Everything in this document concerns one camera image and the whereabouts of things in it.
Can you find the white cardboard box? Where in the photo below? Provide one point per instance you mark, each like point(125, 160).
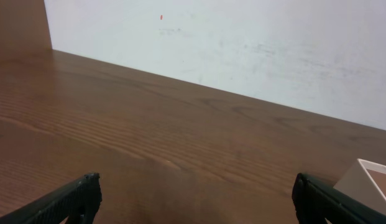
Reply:
point(365, 181)

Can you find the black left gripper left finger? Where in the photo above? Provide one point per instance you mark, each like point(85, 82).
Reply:
point(75, 202)

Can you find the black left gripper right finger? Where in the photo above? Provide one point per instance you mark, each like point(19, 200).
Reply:
point(318, 203)

